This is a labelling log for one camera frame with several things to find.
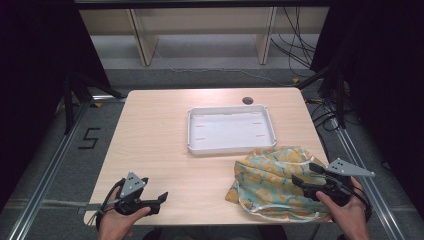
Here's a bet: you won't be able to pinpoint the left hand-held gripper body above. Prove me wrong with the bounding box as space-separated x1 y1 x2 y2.
114 171 160 216

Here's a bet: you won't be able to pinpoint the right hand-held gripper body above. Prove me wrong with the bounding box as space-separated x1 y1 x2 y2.
304 157 376 207

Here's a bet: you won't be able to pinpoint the teal lemon print cloth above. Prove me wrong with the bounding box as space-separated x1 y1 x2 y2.
224 145 335 224

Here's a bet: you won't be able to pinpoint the person's right hand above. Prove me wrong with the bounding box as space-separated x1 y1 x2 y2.
315 177 370 232

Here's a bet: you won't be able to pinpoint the person's left hand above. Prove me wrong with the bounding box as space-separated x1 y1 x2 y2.
98 186 152 234

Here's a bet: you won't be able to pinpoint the person's legs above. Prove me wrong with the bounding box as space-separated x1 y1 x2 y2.
142 225 288 240

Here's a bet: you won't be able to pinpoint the black metal stand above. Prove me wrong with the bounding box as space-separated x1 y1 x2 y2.
295 61 348 130
62 71 125 135

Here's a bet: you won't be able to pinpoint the white plastic tray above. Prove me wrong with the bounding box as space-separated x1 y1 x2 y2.
186 104 278 156

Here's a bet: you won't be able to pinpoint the black curtain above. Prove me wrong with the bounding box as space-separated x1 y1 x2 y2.
0 0 113 214
309 0 424 214

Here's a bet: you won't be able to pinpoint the light wooden shelf unit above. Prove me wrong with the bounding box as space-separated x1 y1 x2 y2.
79 5 330 67

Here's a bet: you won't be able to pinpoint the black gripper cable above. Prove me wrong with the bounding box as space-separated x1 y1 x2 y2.
95 178 127 231
348 184 373 223

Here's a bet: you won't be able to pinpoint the aluminium floor rail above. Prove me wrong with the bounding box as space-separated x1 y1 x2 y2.
5 95 128 240
328 114 408 240

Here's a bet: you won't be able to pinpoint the black floor cables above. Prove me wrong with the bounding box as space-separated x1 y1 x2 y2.
306 96 363 133

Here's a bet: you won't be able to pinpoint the bundle of black cables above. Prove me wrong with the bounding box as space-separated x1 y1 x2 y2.
270 6 318 78

